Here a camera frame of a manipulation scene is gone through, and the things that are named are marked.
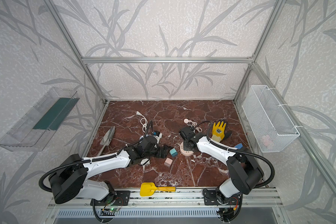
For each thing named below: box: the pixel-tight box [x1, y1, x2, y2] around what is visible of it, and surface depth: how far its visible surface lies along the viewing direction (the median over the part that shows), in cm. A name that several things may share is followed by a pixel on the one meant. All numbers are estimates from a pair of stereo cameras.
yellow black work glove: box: [210, 119, 232, 143], surface depth 101 cm
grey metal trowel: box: [97, 126, 116, 157], surface depth 98 cm
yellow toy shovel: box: [140, 182, 176, 197], surface depth 77 cm
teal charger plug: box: [169, 147, 178, 158], surface depth 90 cm
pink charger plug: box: [163, 157, 173, 168], surface depth 86 cm
